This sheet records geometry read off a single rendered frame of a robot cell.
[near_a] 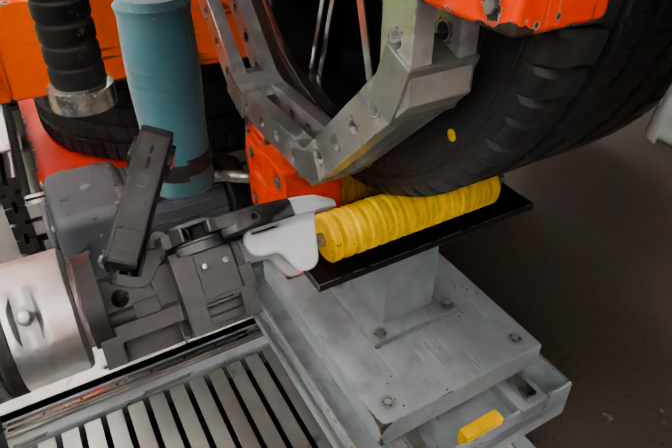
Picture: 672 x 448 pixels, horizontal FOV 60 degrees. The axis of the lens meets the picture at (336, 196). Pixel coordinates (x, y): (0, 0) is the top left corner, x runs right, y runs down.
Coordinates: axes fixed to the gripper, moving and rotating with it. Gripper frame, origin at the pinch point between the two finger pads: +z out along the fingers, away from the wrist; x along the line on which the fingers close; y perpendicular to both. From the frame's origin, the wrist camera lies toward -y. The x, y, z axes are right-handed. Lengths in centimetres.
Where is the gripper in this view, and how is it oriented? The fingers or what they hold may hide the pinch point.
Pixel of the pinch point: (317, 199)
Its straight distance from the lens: 50.3
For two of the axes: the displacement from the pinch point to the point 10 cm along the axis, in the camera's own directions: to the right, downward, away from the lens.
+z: 8.7, -2.8, 4.1
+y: 3.5, 9.3, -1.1
